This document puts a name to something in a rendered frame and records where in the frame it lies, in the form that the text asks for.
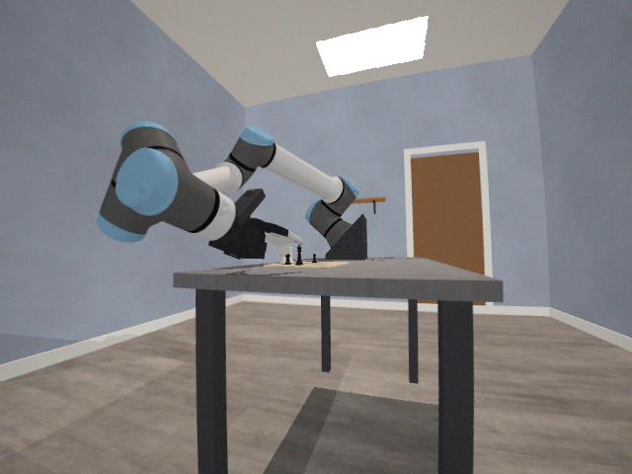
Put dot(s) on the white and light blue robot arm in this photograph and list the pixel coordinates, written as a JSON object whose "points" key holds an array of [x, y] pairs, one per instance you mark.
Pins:
{"points": [[162, 186]]}

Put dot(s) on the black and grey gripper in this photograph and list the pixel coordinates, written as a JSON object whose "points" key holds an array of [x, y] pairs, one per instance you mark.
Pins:
{"points": [[250, 239]]}

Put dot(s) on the cream and black chessboard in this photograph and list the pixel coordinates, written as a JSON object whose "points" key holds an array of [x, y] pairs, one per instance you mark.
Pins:
{"points": [[332, 264]]}

